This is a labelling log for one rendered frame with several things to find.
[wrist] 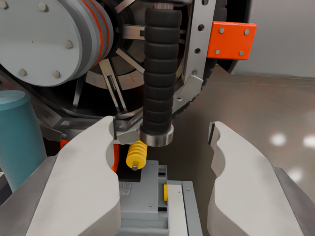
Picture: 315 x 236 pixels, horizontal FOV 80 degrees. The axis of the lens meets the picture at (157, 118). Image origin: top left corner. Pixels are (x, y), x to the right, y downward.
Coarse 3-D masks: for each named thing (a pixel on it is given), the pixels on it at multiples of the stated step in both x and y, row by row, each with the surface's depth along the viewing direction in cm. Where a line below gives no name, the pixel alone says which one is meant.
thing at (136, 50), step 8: (112, 0) 56; (120, 0) 57; (128, 8) 58; (136, 8) 58; (144, 8) 58; (128, 16) 59; (136, 16) 59; (144, 16) 58; (136, 24) 60; (144, 24) 60; (128, 40) 62; (136, 40) 62; (128, 48) 63; (136, 48) 63; (136, 56) 64; (144, 56) 64; (120, 64) 66; (128, 64) 66; (96, 72) 67; (120, 72) 67; (128, 72) 67
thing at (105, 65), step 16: (96, 0) 48; (128, 0) 44; (112, 16) 49; (128, 32) 47; (112, 48) 53; (112, 64) 52; (80, 80) 53; (112, 80) 53; (176, 80) 51; (48, 96) 55; (64, 96) 60; (80, 96) 56; (96, 96) 69; (112, 96) 56; (128, 96) 69; (64, 112) 56; (80, 112) 57; (96, 112) 59; (112, 112) 59; (128, 112) 56
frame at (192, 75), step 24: (192, 0) 39; (192, 24) 37; (192, 48) 39; (0, 72) 47; (192, 72) 44; (192, 96) 44; (48, 120) 49; (72, 120) 53; (96, 120) 53; (120, 120) 54
